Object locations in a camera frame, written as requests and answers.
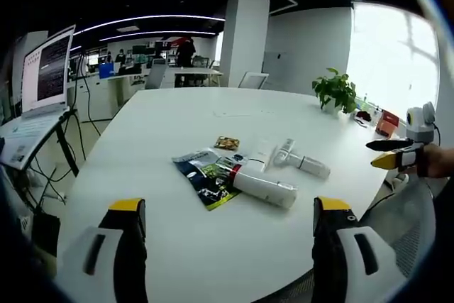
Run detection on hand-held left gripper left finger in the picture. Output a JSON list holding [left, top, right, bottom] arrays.
[[58, 198, 148, 303]]

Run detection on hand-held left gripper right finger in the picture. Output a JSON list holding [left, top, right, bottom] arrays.
[[311, 195, 407, 303]]

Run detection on white skincare bottle red ring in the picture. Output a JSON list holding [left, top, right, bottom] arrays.
[[230, 162, 298, 209]]

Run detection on white skincare pump bottle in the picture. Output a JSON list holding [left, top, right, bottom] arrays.
[[272, 138, 297, 170]]

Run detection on white skincare tube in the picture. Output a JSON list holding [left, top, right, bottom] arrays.
[[247, 135, 278, 167]]

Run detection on person's right hand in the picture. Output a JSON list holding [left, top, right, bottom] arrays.
[[417, 143, 454, 179]]

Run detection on red box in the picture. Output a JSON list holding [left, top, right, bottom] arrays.
[[375, 110, 401, 138]]

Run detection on grey mesh office chair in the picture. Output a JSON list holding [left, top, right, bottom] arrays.
[[354, 172, 439, 279]]

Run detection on potted green plant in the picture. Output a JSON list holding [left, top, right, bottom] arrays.
[[311, 67, 358, 116]]

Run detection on black box on floor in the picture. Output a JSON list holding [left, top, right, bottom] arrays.
[[33, 211, 62, 258]]

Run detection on blue green snack packet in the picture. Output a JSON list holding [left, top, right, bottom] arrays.
[[172, 146, 246, 211]]

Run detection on black laptop stand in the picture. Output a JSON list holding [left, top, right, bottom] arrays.
[[24, 108, 88, 211]]

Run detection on small brown snack packet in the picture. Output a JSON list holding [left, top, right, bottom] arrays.
[[213, 136, 241, 150]]

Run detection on white office chair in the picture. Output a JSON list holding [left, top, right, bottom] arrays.
[[238, 72, 270, 89]]

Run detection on blue board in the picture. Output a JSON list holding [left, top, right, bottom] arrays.
[[98, 62, 116, 80]]

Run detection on white open laptop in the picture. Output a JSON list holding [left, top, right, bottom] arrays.
[[0, 24, 77, 171]]

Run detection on white background table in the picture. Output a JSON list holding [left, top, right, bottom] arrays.
[[172, 67, 223, 88]]

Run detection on black cable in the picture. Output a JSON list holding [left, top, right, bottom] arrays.
[[79, 53, 103, 137]]

